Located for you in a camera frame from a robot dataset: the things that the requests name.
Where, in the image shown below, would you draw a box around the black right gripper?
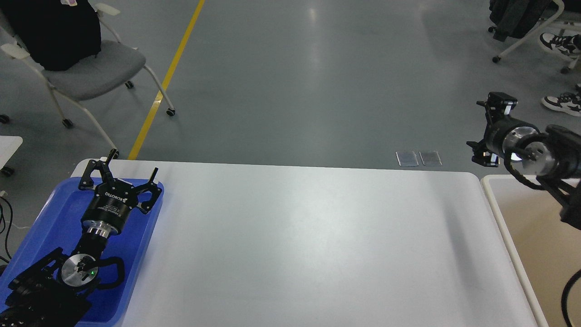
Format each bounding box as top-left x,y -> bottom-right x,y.
467,92 -> 540,167

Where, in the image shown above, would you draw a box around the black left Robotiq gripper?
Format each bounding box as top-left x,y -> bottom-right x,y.
78,149 -> 163,236

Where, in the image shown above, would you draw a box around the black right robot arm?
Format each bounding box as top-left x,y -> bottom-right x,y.
467,92 -> 580,327

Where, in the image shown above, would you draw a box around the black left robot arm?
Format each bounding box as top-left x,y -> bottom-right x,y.
1,149 -> 163,327

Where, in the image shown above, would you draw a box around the right floor outlet plate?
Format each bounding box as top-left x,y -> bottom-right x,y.
419,150 -> 443,166

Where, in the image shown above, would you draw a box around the floor outlet plate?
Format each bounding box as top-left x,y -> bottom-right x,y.
419,150 -> 443,166
395,151 -> 419,167

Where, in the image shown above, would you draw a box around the blue plastic tray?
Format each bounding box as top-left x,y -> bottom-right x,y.
1,178 -> 162,327

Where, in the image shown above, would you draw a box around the lower black white sneaker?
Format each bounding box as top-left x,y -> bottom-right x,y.
540,93 -> 581,117

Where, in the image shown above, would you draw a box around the black white sneaker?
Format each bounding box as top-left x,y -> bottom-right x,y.
539,33 -> 581,59
540,93 -> 581,117

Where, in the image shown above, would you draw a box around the left floor outlet plate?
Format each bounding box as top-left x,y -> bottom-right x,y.
395,151 -> 419,167

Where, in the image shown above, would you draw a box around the white chair with dark coat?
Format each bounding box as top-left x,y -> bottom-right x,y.
488,0 -> 580,63

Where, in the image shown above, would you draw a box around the upper black white sneaker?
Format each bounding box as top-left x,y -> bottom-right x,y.
539,33 -> 581,59

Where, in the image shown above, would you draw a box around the white side table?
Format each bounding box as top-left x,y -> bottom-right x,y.
0,136 -> 23,177

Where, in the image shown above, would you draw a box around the grey white office chair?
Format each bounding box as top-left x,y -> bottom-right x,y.
1,3 -> 176,148

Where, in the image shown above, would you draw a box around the beige plastic bin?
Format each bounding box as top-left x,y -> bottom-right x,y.
481,175 -> 581,327

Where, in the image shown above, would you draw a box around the black jacket on chair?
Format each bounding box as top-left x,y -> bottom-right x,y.
1,0 -> 102,72

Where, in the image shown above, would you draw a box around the black cables at left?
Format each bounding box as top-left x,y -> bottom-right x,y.
0,191 -> 14,264

